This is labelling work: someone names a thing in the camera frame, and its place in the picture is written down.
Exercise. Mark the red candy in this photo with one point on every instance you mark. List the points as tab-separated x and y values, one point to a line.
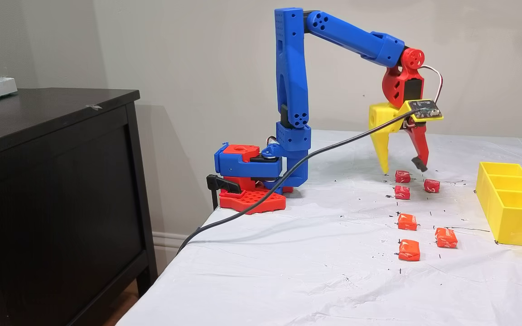
432	185
402	192
403	176

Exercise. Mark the orange candy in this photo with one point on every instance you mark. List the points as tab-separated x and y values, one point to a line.
409	250
446	237
407	222

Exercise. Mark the yellow three-compartment box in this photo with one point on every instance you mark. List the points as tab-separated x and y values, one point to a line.
514	222

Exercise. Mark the white plastic table cover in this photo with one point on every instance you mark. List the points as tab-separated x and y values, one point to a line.
288	271

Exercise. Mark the black table clamp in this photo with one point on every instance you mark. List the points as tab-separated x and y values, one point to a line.
218	182

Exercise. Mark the small grey tape piece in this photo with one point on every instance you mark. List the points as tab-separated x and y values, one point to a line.
93	107

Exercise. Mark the black wooden cabinet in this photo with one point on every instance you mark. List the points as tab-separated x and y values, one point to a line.
61	181

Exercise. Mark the black camera circuit board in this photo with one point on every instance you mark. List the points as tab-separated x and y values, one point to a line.
426	110

